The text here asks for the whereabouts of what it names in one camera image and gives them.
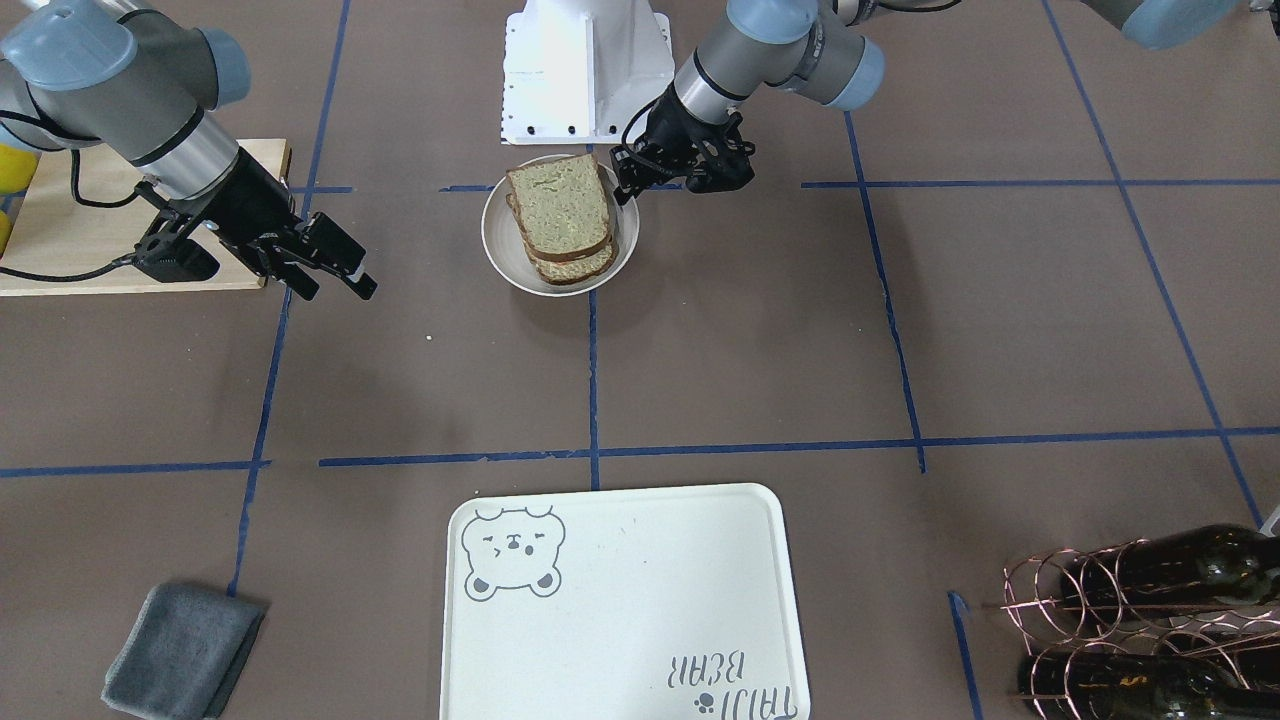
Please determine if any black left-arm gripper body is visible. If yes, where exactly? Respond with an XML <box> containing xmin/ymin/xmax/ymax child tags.
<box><xmin>622</xmin><ymin>85</ymin><xmax>756</xmax><ymax>193</ymax></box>

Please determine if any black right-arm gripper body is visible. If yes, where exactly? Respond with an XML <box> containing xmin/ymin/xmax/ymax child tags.
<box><xmin>175</xmin><ymin>149</ymin><xmax>320</xmax><ymax>281</ymax></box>

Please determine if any bread slice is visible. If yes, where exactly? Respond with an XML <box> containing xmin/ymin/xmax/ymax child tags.
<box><xmin>524</xmin><ymin>240</ymin><xmax>618</xmax><ymax>286</ymax></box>
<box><xmin>506</xmin><ymin>154</ymin><xmax>612</xmax><ymax>263</ymax></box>

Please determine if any white round plate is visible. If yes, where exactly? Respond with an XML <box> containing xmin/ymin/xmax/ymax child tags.
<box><xmin>481</xmin><ymin>154</ymin><xmax>640</xmax><ymax>297</ymax></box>

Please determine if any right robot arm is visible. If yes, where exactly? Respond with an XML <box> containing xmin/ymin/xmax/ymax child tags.
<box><xmin>3</xmin><ymin>1</ymin><xmax>378</xmax><ymax>300</ymax></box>

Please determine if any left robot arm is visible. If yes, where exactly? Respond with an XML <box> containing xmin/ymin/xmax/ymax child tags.
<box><xmin>611</xmin><ymin>1</ymin><xmax>1243</xmax><ymax>204</ymax></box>

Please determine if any white bear tray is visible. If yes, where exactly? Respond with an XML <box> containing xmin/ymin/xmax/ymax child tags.
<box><xmin>438</xmin><ymin>483</ymin><xmax>812</xmax><ymax>719</ymax></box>

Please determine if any wooden cutting board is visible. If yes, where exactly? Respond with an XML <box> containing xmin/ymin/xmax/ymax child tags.
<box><xmin>1</xmin><ymin>152</ymin><xmax>265</xmax><ymax>297</ymax></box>

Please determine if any yellow lemon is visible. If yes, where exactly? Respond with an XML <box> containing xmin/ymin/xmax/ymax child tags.
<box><xmin>0</xmin><ymin>143</ymin><xmax>38</xmax><ymax>196</ymax></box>
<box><xmin>0</xmin><ymin>211</ymin><xmax>13</xmax><ymax>255</ymax></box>

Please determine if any grey folded cloth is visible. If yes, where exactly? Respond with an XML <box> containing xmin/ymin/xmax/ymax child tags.
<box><xmin>101</xmin><ymin>582</ymin><xmax>266</xmax><ymax>719</ymax></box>

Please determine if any dark wine bottle lower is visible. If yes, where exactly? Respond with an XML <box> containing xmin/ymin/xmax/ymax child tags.
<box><xmin>1016</xmin><ymin>650</ymin><xmax>1279</xmax><ymax>719</ymax></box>

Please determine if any dark wine bottle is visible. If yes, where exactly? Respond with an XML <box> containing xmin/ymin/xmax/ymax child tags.
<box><xmin>1016</xmin><ymin>650</ymin><xmax>1279</xmax><ymax>719</ymax></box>
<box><xmin>1060</xmin><ymin>524</ymin><xmax>1279</xmax><ymax>619</ymax></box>

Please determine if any dark wine bottle upper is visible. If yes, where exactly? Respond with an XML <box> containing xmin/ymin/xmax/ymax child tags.
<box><xmin>1060</xmin><ymin>524</ymin><xmax>1279</xmax><ymax>619</ymax></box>

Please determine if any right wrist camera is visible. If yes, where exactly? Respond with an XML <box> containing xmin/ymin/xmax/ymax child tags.
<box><xmin>131</xmin><ymin>208</ymin><xmax>220</xmax><ymax>283</ymax></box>

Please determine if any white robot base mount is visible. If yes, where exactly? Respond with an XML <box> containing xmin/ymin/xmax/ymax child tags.
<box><xmin>500</xmin><ymin>1</ymin><xmax>675</xmax><ymax>146</ymax></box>

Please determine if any black right-arm cable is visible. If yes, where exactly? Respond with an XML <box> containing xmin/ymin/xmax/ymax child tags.
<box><xmin>0</xmin><ymin>110</ymin><xmax>151</xmax><ymax>284</ymax></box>

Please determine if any copper wire bottle rack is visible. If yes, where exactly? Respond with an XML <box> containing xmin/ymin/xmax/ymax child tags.
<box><xmin>996</xmin><ymin>539</ymin><xmax>1277</xmax><ymax>693</ymax></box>

